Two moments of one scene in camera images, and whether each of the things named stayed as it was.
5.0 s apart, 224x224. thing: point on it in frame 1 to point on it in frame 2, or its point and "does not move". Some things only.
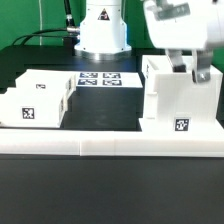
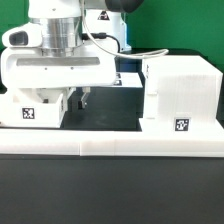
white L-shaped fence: [110, 142] does not move
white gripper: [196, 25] to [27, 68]
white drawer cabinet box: [172, 102] does not move
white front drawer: [34, 106] does not move
